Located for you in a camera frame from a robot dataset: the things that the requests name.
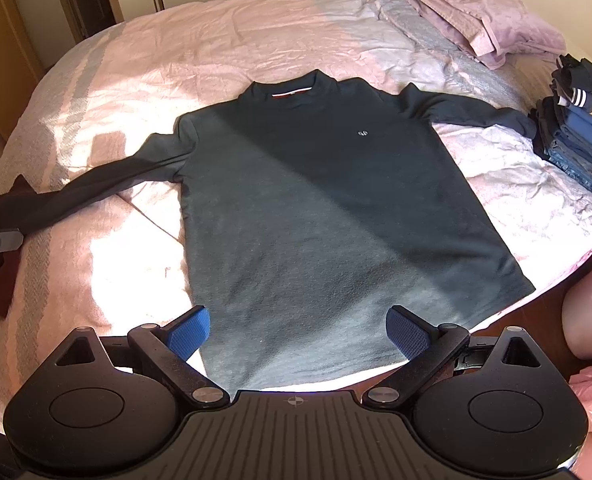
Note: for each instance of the pink crumpled shirt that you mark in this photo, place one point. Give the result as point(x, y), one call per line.
point(476, 10)

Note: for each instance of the wooden door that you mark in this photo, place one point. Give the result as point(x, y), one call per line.
point(6, 60)

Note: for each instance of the dark green long-sleeve shirt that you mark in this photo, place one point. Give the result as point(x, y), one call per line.
point(326, 185)

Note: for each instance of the bed with pink bedspread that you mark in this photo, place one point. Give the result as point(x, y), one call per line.
point(226, 40)

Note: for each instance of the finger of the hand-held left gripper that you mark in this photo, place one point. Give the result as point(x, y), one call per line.
point(3, 240)

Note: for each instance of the stack of folded clothes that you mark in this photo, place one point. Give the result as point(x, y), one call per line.
point(581, 130)

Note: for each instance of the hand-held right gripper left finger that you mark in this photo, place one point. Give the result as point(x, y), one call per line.
point(190, 334)

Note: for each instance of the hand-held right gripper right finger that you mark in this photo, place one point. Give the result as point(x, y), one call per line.
point(405, 334)

